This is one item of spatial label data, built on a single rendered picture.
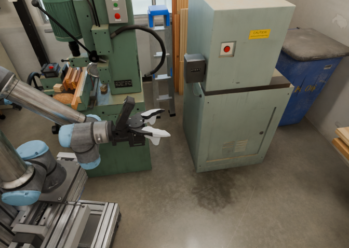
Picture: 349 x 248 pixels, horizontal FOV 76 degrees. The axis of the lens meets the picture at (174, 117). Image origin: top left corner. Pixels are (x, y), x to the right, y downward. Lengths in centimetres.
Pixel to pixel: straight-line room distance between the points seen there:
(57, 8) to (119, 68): 47
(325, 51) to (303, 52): 20
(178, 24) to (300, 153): 185
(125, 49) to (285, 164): 178
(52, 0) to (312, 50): 186
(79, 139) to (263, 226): 159
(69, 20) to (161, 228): 154
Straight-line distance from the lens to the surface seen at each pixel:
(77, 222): 120
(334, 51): 228
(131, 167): 210
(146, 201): 199
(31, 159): 107
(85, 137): 76
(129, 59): 152
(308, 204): 225
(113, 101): 161
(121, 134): 77
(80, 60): 165
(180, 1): 271
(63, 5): 149
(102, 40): 139
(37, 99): 88
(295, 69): 218
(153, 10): 215
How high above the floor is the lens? 175
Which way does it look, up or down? 42 degrees down
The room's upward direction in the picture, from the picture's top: straight up
